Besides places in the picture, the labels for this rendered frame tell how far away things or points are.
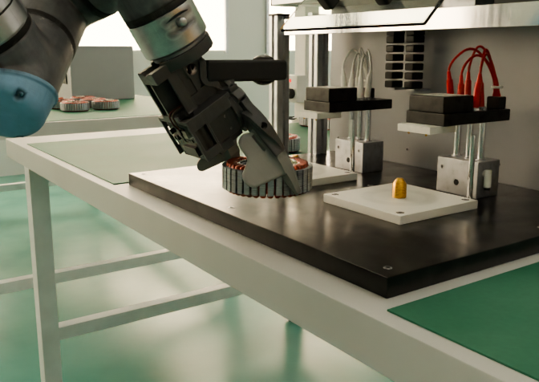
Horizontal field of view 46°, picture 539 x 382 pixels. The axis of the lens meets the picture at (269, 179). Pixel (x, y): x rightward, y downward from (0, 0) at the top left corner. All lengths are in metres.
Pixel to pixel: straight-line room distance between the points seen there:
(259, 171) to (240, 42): 5.58
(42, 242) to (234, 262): 1.15
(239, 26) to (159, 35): 5.61
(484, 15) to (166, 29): 0.45
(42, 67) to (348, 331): 0.37
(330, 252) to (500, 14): 0.40
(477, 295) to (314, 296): 0.16
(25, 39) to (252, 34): 5.78
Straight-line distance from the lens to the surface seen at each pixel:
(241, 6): 6.29
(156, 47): 0.67
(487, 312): 0.61
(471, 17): 0.93
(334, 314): 0.62
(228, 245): 0.77
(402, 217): 0.80
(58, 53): 0.64
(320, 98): 1.08
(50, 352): 1.98
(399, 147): 1.24
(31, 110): 0.60
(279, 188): 0.73
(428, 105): 0.91
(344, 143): 1.15
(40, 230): 1.85
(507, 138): 1.08
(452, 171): 0.99
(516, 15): 0.89
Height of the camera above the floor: 0.98
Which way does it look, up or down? 11 degrees down
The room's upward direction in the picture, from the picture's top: straight up
